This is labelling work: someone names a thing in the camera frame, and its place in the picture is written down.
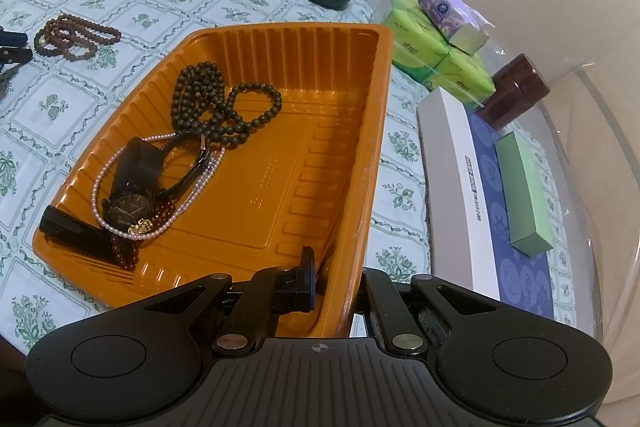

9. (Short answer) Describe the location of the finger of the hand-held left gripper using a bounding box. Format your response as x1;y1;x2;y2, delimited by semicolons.
0;48;34;76
0;27;29;48

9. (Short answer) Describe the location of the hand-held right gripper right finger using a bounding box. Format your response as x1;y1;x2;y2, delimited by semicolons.
360;269;497;356

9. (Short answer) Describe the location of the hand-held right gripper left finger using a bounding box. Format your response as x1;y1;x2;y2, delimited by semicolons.
134;246;319;355

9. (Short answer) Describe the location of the brown bead bracelet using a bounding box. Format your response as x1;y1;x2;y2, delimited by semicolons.
33;13;123;60

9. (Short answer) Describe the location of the orange plastic tray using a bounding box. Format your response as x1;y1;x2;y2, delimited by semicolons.
31;23;395;339

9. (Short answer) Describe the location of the white pearl necklace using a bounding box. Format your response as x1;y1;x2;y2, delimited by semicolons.
91;131;226;241

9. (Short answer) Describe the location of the dark bead necklace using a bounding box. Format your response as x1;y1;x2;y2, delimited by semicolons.
170;61;284;150

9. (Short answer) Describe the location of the black rectangular bar case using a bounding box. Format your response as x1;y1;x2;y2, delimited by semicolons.
39;205;114;261

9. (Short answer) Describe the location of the red bead bracelet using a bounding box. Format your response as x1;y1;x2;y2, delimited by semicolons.
107;200;177;271

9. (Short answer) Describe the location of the black wristwatch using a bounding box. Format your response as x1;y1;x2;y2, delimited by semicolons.
102;131;214;233

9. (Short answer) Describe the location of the white and blue flat box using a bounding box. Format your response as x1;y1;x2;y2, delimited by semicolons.
416;87;556;321

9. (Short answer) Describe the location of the small green box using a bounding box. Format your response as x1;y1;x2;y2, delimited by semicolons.
494;132;555;257

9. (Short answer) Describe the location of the brown round jar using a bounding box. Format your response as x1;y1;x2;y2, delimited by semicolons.
473;53;551;130

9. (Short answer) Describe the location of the green tissue multipack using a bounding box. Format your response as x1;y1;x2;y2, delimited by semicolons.
384;0;496;106

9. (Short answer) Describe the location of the purple tissue pack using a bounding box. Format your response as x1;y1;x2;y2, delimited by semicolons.
417;0;490;56

